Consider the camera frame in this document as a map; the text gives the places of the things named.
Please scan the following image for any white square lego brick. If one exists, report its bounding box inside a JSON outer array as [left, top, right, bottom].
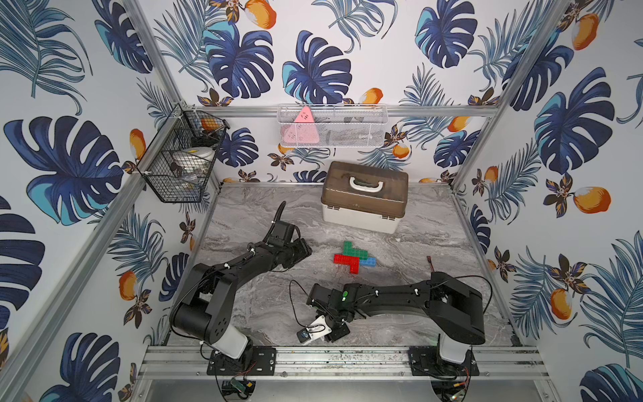
[[308, 316, 328, 333]]

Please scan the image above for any red lego brick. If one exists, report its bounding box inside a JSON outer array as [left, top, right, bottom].
[[333, 254, 360, 266], [349, 260, 360, 275]]

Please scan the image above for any blue lego brick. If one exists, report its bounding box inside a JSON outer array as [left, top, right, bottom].
[[359, 257, 378, 267]]

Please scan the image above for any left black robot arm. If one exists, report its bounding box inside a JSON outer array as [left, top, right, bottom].
[[169, 201, 312, 360]]

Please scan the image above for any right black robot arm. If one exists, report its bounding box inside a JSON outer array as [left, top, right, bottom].
[[296, 271, 492, 346]]

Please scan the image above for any brown lid storage box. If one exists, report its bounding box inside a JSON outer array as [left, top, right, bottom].
[[321, 161, 410, 234]]

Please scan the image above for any pink triangle card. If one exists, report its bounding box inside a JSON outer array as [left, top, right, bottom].
[[282, 107, 320, 146]]

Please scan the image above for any white bowl in basket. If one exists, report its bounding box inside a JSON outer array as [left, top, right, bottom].
[[171, 147, 215, 172]]

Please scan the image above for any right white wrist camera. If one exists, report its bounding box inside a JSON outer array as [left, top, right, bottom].
[[296, 316, 332, 345]]

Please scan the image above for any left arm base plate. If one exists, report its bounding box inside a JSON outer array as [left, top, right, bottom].
[[207, 346, 277, 377]]

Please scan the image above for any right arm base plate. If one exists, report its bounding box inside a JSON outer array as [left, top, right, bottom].
[[408, 346, 480, 380]]

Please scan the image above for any clear wall shelf tray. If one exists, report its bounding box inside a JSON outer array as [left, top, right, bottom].
[[276, 105, 388, 148]]

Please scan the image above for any black wire basket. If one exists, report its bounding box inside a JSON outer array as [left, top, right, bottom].
[[136, 105, 229, 204]]

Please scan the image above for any aluminium front rail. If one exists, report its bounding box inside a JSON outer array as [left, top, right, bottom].
[[139, 346, 550, 380]]

